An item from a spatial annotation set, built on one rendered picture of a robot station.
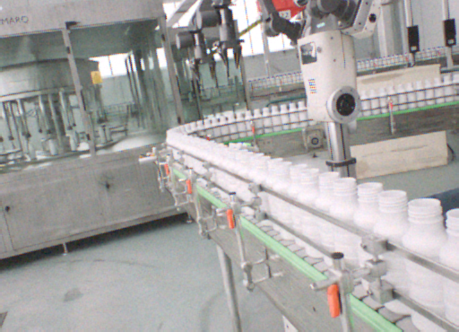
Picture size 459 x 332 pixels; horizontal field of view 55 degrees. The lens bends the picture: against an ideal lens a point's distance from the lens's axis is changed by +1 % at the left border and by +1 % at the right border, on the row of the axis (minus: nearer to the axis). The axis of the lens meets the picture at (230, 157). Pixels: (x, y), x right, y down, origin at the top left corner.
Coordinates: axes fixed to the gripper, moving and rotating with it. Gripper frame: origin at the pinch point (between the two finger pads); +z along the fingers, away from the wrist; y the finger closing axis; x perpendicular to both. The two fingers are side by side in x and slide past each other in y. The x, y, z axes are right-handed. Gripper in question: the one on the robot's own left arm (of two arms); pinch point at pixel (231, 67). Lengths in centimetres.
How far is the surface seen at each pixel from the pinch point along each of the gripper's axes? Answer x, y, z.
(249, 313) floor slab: 85, 19, 141
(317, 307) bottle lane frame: -83, -17, 48
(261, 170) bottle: -55, -14, 27
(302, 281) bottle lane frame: -78, -17, 45
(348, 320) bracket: -103, -23, 39
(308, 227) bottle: -79, -15, 35
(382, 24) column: 826, 682, -100
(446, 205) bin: -51, 42, 49
